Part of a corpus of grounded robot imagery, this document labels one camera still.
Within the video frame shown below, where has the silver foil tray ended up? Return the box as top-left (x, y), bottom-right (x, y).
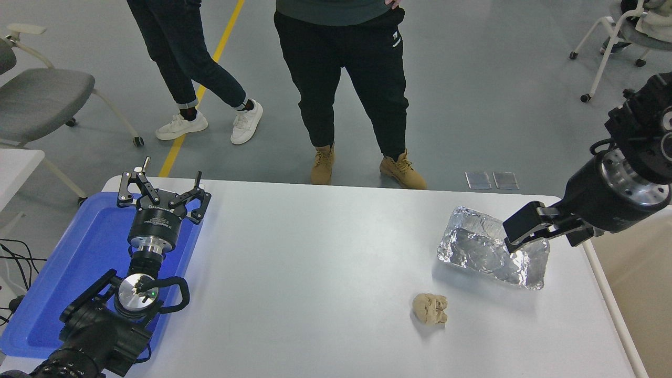
top-left (437, 206), bottom-right (550, 290)

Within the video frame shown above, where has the crumpled tan paper ball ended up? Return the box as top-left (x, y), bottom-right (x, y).
top-left (412, 293), bottom-right (448, 326)

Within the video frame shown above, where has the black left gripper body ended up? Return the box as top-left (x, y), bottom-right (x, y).
top-left (128, 189), bottom-right (191, 247)

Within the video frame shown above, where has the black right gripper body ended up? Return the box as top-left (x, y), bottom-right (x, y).
top-left (559, 155), bottom-right (670, 234)

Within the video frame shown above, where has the grey office chair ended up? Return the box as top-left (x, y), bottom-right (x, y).
top-left (0, 24), bottom-right (145, 206)

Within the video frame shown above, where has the white frame chair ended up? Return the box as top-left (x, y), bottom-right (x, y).
top-left (570, 0), bottom-right (672, 103)

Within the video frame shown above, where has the person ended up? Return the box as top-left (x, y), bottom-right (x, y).
top-left (600, 0), bottom-right (672, 54)
top-left (126, 0), bottom-right (264, 146)
top-left (274, 0), bottom-right (428, 191)

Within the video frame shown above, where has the black cable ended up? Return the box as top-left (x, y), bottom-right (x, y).
top-left (0, 239), bottom-right (40, 292)
top-left (0, 295), bottom-right (25, 324)

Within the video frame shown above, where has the blue plastic tray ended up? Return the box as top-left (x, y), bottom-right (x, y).
top-left (0, 192), bottom-right (205, 359)

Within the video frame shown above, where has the large pale bin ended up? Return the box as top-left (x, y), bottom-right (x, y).
top-left (580, 204), bottom-right (672, 378)

